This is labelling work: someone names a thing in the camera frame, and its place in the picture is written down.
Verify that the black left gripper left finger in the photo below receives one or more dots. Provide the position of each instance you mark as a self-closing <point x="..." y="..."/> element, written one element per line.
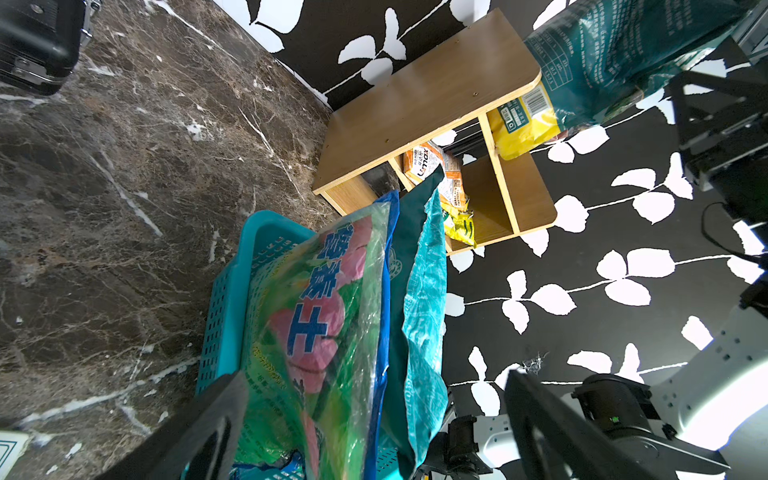
<point x="199" y="442"/>

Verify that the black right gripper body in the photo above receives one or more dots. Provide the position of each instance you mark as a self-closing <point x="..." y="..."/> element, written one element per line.
<point x="722" y="130"/>

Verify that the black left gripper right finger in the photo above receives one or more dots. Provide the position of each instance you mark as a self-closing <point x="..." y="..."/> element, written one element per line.
<point x="551" y="437"/>

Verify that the dark green fertilizer bag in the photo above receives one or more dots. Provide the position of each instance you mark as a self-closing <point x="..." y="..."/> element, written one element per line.
<point x="599" y="57"/>

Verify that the teal orange fertilizer bag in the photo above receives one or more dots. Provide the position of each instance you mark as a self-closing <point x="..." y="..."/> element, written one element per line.
<point x="416" y="397"/>

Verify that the green pink soil bag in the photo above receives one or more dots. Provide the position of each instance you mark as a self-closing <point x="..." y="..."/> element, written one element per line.
<point x="315" y="348"/>

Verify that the orange white fertilizer packet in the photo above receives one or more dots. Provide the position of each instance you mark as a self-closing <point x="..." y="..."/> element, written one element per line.
<point x="423" y="160"/>

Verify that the yellow green fertilizer packet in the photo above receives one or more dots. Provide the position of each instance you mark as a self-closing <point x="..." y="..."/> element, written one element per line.
<point x="459" y="224"/>

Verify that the wooden two-tier shelf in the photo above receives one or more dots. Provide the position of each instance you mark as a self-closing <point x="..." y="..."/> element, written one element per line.
<point x="461" y="80"/>

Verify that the teal plastic basket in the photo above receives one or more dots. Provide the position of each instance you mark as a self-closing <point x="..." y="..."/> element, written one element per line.
<point x="265" y="236"/>

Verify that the small white card box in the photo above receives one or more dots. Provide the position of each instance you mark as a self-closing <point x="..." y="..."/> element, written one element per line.
<point x="13" y="445"/>

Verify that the black ribbed aluminium case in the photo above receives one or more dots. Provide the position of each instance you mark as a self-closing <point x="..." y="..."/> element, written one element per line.
<point x="41" y="41"/>

